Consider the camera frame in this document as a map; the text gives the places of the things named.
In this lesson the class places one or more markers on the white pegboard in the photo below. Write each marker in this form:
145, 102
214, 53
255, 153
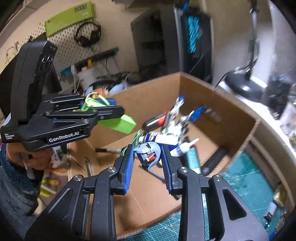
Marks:
64, 51

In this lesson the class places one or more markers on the black monitor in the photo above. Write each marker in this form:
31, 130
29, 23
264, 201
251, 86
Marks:
55, 81

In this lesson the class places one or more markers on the white glue tube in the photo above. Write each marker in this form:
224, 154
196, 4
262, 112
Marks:
182, 149

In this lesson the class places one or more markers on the teal tube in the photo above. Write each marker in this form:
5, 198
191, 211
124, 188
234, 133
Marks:
193, 160

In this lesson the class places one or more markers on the black brush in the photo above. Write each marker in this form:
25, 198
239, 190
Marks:
212, 161

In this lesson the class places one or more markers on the white blue robot model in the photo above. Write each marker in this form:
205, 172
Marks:
177, 125

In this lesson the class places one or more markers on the white plastic jug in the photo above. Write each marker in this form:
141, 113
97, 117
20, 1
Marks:
89, 75

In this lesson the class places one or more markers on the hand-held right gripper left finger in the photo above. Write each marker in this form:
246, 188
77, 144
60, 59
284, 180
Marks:
128, 169

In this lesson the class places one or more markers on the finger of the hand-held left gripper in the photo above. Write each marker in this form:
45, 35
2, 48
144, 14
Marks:
67, 102
69, 118

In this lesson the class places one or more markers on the black computer case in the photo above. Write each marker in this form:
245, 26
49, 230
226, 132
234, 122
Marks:
194, 46

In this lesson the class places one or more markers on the black shelf unit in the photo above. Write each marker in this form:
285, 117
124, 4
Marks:
152, 46

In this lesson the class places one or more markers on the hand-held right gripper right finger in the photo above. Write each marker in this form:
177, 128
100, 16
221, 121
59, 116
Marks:
167, 171

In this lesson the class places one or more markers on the black red marker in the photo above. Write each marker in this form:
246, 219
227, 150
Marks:
153, 121

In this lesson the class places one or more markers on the person's left forearm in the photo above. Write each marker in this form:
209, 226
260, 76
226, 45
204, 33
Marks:
16, 190

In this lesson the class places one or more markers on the printed cardboard box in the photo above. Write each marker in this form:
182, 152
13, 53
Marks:
143, 208

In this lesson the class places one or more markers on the white desk shelf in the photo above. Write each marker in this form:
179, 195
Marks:
266, 129

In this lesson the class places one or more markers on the green keyboard box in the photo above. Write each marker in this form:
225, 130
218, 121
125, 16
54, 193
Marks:
69, 19

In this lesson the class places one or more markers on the black headphones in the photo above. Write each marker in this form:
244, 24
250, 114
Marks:
92, 34

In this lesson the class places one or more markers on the blue white robot model head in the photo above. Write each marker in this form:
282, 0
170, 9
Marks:
145, 150

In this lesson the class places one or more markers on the black thin stick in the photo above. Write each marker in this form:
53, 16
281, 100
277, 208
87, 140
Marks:
159, 179

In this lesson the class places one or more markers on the green block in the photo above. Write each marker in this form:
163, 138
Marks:
122, 125

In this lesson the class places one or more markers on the black desk lamp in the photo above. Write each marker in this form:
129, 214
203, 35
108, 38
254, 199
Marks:
247, 83

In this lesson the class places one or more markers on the person's left hand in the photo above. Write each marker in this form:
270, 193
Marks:
39, 162

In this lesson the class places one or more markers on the black power strip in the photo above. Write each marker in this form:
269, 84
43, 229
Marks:
99, 56

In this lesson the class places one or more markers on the green cutting mat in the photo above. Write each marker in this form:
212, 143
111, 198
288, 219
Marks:
242, 185

